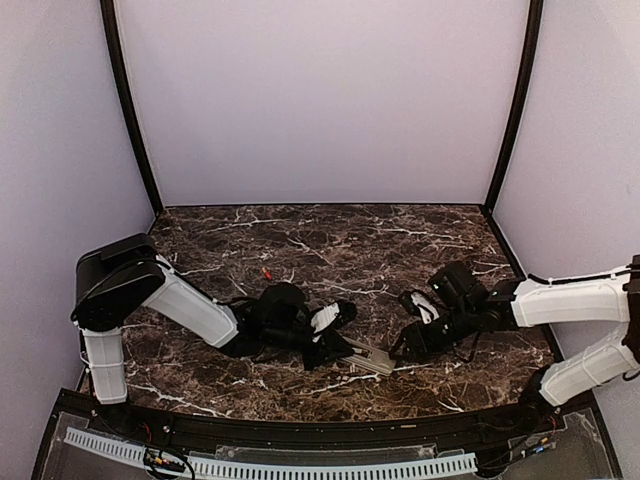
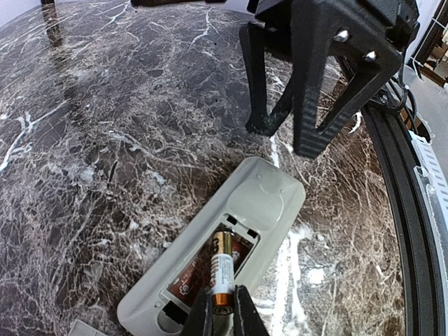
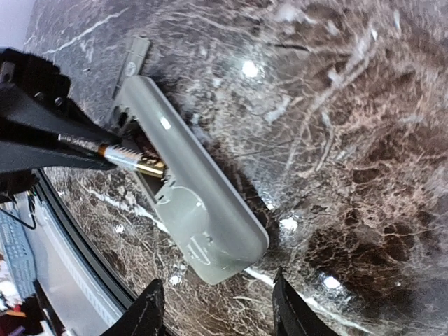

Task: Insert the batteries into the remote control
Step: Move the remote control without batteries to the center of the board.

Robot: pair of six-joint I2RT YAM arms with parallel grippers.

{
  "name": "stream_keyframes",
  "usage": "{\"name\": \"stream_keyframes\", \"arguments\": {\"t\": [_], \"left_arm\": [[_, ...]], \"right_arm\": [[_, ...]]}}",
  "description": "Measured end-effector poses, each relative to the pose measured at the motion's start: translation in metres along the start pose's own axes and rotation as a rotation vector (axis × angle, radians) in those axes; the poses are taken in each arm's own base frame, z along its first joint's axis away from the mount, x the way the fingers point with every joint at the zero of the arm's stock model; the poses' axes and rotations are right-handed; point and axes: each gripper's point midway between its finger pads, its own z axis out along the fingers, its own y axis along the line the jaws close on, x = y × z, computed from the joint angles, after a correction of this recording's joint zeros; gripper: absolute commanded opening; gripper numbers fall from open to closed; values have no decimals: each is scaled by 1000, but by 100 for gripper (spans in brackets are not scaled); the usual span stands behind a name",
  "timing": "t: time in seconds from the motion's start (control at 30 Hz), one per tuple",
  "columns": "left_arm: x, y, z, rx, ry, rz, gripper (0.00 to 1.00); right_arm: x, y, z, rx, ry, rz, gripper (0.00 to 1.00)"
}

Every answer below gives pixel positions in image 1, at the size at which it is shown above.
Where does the left black frame post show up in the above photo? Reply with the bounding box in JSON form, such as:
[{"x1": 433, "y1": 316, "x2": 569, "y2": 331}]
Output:
[{"x1": 99, "y1": 0, "x2": 164, "y2": 217}]

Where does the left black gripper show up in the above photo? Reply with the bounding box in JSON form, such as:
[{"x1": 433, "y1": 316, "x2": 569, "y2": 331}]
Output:
[{"x1": 264, "y1": 323, "x2": 355, "y2": 372}]

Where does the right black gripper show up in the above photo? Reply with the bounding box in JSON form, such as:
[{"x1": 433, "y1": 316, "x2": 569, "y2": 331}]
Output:
[{"x1": 389, "y1": 302, "x2": 477, "y2": 360}]

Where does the white slotted cable duct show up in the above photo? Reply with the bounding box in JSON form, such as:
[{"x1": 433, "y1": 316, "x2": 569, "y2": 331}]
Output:
[{"x1": 64, "y1": 427, "x2": 477, "y2": 479}]

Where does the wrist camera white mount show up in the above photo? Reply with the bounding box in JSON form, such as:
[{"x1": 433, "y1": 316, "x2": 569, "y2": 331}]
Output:
[
  {"x1": 310, "y1": 300, "x2": 357, "y2": 343},
  {"x1": 398, "y1": 290, "x2": 440, "y2": 325}
]

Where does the right black frame post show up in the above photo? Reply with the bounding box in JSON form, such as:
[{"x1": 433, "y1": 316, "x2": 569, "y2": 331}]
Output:
[{"x1": 483, "y1": 0, "x2": 544, "y2": 217}]

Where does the white remote control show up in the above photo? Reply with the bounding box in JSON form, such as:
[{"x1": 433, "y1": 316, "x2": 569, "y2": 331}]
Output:
[{"x1": 342, "y1": 338, "x2": 396, "y2": 376}]

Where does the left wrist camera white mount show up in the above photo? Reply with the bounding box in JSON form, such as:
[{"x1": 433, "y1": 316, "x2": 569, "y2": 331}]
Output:
[{"x1": 310, "y1": 300, "x2": 357, "y2": 343}]

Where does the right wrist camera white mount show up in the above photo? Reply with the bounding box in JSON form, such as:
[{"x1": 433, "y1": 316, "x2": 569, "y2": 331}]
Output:
[{"x1": 398, "y1": 290, "x2": 440, "y2": 325}]

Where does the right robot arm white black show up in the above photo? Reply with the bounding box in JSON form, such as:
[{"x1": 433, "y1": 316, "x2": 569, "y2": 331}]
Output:
[{"x1": 389, "y1": 258, "x2": 639, "y2": 434}]

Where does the black front rail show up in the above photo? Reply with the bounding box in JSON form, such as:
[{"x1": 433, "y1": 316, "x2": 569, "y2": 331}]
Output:
[{"x1": 54, "y1": 384, "x2": 596, "y2": 454}]

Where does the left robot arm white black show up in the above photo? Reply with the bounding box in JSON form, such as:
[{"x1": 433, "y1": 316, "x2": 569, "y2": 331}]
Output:
[{"x1": 70, "y1": 233, "x2": 357, "y2": 436}]

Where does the black frame post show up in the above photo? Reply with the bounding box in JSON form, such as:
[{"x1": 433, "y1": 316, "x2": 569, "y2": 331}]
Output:
[
  {"x1": 99, "y1": 0, "x2": 164, "y2": 217},
  {"x1": 483, "y1": 0, "x2": 544, "y2": 217}
]

